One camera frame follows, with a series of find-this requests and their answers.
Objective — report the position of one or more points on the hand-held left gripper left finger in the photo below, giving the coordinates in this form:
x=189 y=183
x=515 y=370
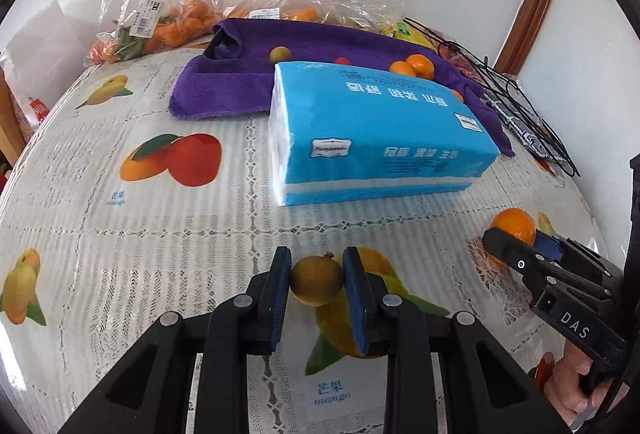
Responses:
x=280 y=294

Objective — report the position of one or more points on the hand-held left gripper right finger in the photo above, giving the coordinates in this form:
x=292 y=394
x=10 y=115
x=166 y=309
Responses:
x=352 y=294

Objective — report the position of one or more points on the white paper bag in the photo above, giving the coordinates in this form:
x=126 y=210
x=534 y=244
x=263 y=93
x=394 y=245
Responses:
x=45 y=44

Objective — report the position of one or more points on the patterned pouch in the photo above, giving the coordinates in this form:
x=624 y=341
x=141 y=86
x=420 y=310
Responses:
x=520 y=129

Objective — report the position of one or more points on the blue tissue pack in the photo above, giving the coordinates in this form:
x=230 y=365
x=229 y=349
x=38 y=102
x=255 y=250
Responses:
x=375 y=129

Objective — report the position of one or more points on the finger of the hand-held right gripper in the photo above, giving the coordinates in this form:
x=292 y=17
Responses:
x=547 y=244
x=510 y=251

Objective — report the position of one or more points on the yellow package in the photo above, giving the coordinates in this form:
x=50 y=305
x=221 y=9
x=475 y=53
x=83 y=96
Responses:
x=400 y=31

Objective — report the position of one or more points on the brown-green round fruit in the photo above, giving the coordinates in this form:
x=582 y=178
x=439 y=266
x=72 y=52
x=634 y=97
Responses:
x=316 y=281

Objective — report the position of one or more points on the purple towel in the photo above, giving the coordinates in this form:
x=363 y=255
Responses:
x=240 y=79

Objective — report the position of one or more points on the red packaged item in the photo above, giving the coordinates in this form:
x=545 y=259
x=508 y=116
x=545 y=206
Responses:
x=460 y=61

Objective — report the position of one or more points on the large orange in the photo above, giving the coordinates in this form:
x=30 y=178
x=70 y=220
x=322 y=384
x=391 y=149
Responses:
x=512 y=221

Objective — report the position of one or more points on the cardboard box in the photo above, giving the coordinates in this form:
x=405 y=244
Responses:
x=7 y=124

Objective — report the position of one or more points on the person's right hand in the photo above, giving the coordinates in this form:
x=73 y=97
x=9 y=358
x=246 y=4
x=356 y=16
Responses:
x=562 y=379

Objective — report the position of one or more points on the small green fruit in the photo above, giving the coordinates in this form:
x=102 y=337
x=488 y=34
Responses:
x=280 y=55

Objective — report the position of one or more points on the small red fruit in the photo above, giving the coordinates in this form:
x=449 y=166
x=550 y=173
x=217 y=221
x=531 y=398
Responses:
x=342 y=61

